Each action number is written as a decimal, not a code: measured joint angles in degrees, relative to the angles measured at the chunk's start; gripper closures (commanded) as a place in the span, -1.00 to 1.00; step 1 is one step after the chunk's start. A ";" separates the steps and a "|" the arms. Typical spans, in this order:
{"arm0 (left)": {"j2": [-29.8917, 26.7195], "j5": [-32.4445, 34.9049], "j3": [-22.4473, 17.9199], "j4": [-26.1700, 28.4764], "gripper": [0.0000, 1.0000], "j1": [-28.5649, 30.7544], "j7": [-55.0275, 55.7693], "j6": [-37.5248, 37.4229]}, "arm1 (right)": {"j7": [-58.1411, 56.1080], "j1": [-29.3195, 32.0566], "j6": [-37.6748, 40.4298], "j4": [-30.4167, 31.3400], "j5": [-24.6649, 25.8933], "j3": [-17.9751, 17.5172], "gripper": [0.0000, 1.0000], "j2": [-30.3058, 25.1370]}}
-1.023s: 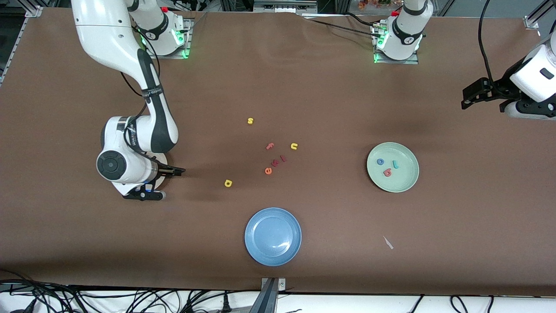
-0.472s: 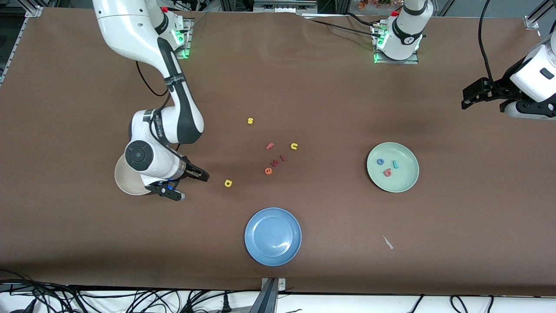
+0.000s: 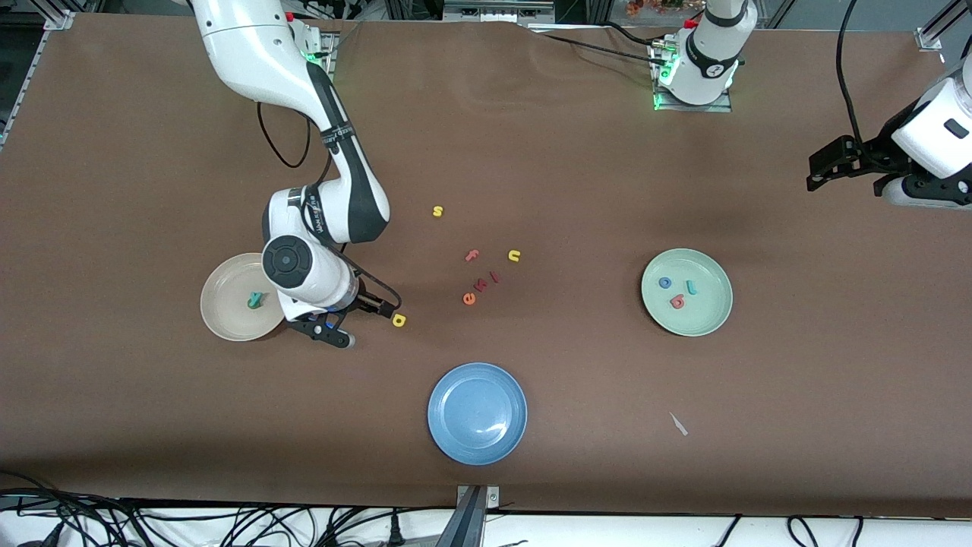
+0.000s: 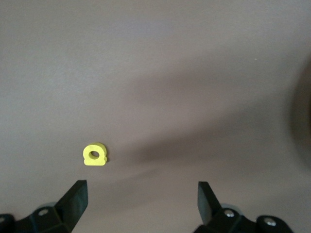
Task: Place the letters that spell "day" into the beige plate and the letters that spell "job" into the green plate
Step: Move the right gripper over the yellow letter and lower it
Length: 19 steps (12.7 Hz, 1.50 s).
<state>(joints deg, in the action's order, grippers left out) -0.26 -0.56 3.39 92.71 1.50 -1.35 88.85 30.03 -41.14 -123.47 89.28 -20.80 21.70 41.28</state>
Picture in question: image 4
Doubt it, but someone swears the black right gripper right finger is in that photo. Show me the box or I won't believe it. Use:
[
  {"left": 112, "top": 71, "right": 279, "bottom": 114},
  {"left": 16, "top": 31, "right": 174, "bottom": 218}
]
[{"left": 194, "top": 181, "right": 292, "bottom": 233}]

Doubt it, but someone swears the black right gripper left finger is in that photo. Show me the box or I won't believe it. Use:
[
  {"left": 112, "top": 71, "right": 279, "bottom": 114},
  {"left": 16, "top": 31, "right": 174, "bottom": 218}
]
[{"left": 0, "top": 180, "right": 88, "bottom": 233}]

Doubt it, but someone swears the brown table cover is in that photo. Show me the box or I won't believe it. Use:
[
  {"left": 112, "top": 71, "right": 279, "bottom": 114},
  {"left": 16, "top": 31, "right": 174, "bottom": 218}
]
[{"left": 0, "top": 0, "right": 311, "bottom": 233}]

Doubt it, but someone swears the yellow letter d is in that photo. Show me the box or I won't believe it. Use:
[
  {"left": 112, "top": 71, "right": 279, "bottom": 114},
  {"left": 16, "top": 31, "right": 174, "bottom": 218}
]
[{"left": 83, "top": 142, "right": 109, "bottom": 167}]

